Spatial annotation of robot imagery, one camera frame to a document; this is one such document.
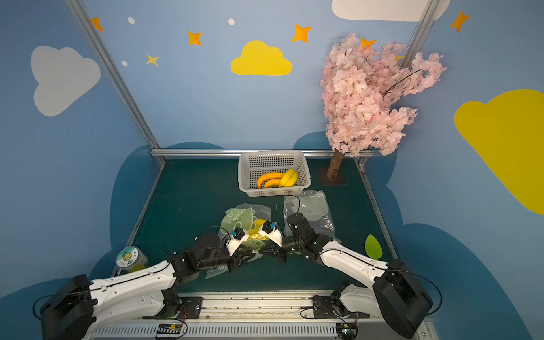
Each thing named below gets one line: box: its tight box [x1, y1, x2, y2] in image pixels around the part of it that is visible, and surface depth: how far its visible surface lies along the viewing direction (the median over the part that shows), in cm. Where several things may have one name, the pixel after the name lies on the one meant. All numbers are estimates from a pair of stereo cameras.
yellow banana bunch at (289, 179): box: [279, 168, 299, 188], surface depth 107 cm
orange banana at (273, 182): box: [264, 178, 281, 188], surface depth 110 cm
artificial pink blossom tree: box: [320, 32, 447, 181], surface depth 72 cm
